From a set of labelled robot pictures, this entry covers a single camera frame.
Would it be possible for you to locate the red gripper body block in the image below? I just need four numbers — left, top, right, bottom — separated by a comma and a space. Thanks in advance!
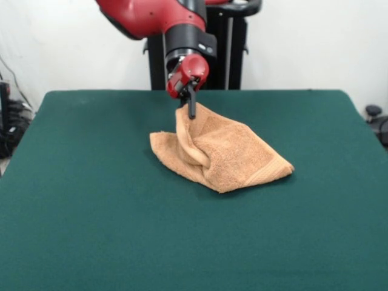
166, 54, 210, 100

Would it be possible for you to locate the tan terry towel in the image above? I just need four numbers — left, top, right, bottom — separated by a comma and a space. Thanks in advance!
149, 102, 295, 194

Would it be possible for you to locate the dark green table cloth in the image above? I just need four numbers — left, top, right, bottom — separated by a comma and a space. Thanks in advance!
0, 89, 388, 291

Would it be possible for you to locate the black equipment stack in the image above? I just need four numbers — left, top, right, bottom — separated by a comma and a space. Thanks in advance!
0, 81, 35, 159

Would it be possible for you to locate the black office chair base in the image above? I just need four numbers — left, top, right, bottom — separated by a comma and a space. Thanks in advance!
365, 104, 388, 152

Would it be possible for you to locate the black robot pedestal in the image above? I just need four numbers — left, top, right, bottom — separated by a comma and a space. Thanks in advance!
142, 0, 263, 91

